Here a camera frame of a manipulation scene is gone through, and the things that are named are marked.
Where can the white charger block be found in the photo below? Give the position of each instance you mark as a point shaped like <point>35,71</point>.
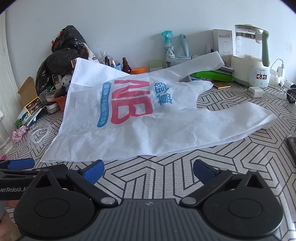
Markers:
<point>256,92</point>

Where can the translucent plastic container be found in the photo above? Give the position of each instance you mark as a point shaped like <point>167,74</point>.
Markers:
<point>180,61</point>

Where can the teal trigger spray bottle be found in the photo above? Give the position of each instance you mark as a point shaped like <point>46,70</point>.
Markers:
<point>168,51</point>

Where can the amber spray bottle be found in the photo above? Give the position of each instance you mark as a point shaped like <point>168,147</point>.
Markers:
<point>126,67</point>

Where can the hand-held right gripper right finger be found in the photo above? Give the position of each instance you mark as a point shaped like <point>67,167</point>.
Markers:
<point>203,171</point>

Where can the person's left hand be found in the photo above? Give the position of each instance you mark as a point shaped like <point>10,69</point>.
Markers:
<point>8,220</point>

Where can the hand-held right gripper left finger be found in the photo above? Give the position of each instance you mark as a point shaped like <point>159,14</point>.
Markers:
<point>94,171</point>

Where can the round metal tin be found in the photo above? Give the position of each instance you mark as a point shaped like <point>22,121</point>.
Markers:
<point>52,107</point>

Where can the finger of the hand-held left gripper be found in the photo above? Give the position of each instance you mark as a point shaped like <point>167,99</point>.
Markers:
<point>20,164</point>
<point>18,175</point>

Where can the blue storage container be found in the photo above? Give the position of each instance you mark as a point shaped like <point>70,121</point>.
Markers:
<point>118,66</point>

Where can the black garbage bag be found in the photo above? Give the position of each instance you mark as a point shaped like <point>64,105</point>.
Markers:
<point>64,46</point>

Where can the jar with orange lid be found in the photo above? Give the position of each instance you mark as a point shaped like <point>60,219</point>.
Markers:
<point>138,70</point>

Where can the black hairbrush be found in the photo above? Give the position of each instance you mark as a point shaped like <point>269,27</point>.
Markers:
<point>51,94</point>

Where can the clear plastic loop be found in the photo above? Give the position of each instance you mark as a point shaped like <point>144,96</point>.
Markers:
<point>34,139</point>

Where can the white carton box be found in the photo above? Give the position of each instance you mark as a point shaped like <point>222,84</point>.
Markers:
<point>222,41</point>

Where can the frosted bottle with gold cap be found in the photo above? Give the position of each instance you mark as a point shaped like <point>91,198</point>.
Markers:
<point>74,63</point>

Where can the yellow snack pouch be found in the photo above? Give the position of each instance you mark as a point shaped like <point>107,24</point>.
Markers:
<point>92,54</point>

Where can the gold foil packet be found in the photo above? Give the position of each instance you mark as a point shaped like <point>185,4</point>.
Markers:
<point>221,85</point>

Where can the pink scrunchie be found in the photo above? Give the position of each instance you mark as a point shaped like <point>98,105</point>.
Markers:
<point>19,134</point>

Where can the pale green small container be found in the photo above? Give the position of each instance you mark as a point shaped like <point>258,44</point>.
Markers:
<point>156,64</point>

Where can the black flat device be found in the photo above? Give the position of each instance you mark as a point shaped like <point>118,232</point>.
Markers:
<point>292,148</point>

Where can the brown cardboard box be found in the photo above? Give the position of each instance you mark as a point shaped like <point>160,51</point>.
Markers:
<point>26,89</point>

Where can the white printed shopping bag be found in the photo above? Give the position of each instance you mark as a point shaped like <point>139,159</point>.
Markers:
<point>138,129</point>

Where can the panda plush toy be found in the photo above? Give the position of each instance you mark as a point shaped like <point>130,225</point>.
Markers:
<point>66,81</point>

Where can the orange cardboard box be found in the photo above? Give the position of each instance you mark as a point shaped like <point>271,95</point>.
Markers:
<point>59,102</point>

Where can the green flat box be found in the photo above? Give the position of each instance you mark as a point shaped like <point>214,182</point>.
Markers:
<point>212,76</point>

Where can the clear plastic bottle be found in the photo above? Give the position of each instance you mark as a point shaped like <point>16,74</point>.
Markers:
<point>105,55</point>

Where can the grey-green handheld device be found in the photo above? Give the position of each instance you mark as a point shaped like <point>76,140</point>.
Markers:
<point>183,45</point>

